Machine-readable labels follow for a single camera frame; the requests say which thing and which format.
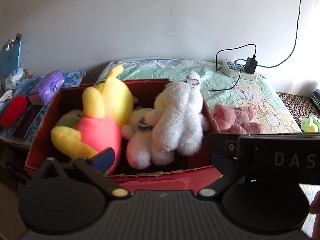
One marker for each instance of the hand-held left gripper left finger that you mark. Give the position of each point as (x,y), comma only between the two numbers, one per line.
(105,158)

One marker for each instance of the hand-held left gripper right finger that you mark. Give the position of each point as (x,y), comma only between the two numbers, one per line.
(221,163)

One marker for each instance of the yellow tiger plush pink shirt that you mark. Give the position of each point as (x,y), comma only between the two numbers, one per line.
(100,130)

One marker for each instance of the white bunny plush plaid ears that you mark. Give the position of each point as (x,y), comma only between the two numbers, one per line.
(137,150)

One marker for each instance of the red cardboard box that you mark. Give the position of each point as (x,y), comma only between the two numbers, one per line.
(175,180)

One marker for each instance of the green white plush toy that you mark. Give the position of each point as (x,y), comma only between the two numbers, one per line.
(67,120)

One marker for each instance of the white fluffy bear plush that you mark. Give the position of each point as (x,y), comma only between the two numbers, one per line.
(180,115)

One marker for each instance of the person's right hand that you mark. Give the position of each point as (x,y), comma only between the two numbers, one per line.
(316,205)

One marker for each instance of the small green yellow toy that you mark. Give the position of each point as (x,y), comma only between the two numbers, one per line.
(310,125)

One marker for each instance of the pink brown bear plush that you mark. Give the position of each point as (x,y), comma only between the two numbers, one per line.
(237,117)

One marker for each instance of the dark patterned blanket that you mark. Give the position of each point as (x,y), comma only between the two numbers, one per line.
(295,105)

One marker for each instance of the dark green striped object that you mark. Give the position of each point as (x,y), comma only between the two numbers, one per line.
(316,100)

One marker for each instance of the blue floral cloth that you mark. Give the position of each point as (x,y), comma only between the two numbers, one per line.
(72,77)

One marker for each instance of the purple pouch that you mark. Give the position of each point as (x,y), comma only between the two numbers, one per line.
(47,87)

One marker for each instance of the black charger plug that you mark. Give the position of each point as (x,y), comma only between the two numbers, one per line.
(250,66)

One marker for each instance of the white power strip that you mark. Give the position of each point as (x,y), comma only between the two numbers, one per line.
(232,70)

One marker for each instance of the red oval case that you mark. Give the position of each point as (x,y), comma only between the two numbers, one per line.
(12,110)

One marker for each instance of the crumpled white tissue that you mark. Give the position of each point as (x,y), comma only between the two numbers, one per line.
(13,78)

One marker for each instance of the blue foil packet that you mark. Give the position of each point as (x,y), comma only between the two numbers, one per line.
(10,57)

